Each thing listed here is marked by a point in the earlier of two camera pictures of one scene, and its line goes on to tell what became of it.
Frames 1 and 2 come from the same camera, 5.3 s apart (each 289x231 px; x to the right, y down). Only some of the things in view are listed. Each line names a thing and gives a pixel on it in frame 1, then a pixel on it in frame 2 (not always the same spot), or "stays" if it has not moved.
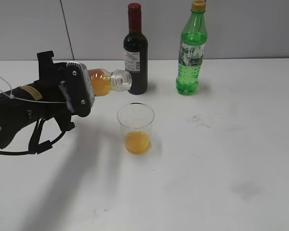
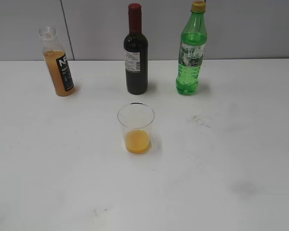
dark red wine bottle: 135,51 stays
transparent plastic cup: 136,121 stays
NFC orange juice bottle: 103,82 -> 57,61
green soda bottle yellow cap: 193,38 stays
